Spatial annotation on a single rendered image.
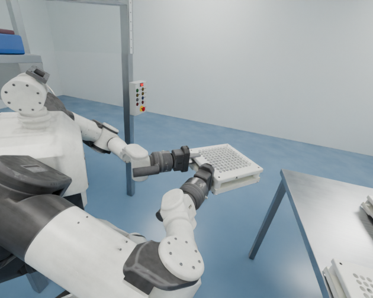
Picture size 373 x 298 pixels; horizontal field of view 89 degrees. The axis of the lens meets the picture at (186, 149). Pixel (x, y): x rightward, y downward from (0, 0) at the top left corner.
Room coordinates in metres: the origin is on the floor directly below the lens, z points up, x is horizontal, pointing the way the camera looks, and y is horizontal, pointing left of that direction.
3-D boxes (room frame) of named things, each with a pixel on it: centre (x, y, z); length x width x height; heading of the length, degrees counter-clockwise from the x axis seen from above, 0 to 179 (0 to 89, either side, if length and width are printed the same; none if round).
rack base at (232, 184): (0.73, -0.17, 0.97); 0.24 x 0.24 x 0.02; 32
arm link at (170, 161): (0.68, 0.05, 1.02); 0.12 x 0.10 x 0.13; 114
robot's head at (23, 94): (0.40, 0.36, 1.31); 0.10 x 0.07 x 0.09; 32
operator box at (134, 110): (1.56, 0.45, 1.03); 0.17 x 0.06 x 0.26; 163
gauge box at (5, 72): (0.92, 0.85, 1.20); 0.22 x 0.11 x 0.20; 73
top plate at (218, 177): (0.73, -0.17, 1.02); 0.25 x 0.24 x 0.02; 32
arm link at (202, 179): (0.53, -0.06, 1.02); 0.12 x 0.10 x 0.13; 154
